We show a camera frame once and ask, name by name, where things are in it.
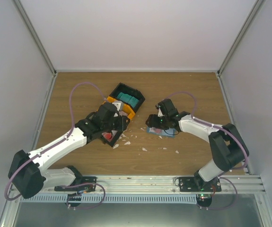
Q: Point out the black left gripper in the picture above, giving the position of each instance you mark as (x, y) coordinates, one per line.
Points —
(122, 125)

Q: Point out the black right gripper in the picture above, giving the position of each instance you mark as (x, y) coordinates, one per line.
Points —
(153, 122)

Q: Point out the blue leather card holder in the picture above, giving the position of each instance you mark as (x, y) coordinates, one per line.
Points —
(168, 133)

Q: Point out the black three-compartment card tray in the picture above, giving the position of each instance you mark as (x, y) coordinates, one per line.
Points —
(121, 87)

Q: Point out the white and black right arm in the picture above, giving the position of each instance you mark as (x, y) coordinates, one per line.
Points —
(227, 146)

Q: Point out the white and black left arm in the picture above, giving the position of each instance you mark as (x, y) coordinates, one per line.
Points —
(30, 173)

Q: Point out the red and white card stack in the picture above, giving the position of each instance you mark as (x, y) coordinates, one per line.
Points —
(108, 135)

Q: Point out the orange middle tray bin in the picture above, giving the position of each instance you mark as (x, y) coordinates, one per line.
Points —
(127, 109)

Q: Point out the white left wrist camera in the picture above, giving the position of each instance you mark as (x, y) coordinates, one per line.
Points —
(118, 105)

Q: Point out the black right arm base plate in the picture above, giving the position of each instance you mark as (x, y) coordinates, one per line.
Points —
(192, 184)

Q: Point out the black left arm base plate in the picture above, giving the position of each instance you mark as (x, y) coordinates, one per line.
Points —
(78, 181)

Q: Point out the aluminium front frame rail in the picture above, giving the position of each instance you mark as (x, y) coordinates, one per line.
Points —
(170, 184)

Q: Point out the grey slotted cable duct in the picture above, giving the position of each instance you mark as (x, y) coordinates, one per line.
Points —
(115, 198)

